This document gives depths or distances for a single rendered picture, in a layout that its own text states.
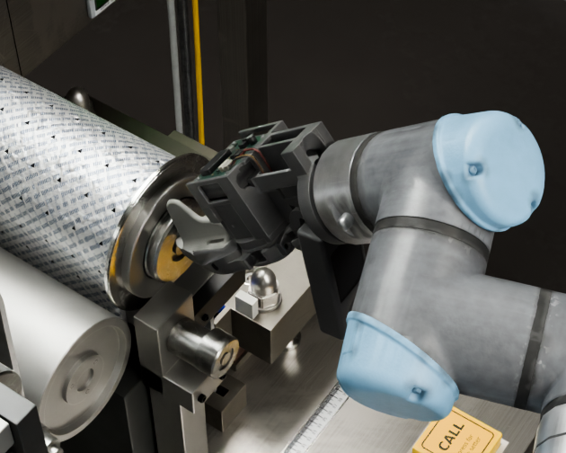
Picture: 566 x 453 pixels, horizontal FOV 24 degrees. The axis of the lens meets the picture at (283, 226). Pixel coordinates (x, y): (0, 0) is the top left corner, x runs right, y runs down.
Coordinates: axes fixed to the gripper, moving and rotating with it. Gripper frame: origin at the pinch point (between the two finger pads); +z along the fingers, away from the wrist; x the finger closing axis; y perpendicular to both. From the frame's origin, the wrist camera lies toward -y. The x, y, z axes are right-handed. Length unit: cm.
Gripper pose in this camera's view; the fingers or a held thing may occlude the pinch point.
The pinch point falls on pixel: (198, 239)
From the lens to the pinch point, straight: 108.6
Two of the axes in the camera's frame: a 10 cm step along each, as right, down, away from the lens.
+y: -5.3, -7.8, -3.4
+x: -5.7, 6.2, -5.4
